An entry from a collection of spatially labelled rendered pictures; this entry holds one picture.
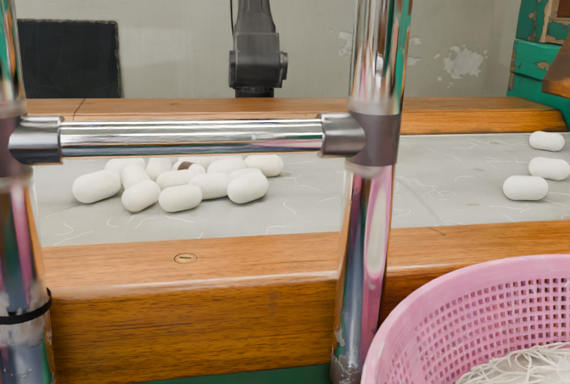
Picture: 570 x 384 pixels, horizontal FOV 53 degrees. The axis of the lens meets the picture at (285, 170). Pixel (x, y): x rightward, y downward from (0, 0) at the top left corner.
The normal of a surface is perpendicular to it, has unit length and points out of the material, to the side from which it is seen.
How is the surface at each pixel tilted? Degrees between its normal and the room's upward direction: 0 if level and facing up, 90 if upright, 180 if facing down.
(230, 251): 0
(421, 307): 75
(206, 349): 90
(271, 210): 0
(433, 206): 0
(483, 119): 45
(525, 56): 90
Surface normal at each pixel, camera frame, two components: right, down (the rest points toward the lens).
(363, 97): -0.56, 0.24
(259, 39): 0.14, -0.21
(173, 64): 0.14, 0.30
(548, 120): 0.16, -0.46
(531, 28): -0.98, 0.06
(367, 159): -0.28, 0.29
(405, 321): 0.80, -0.06
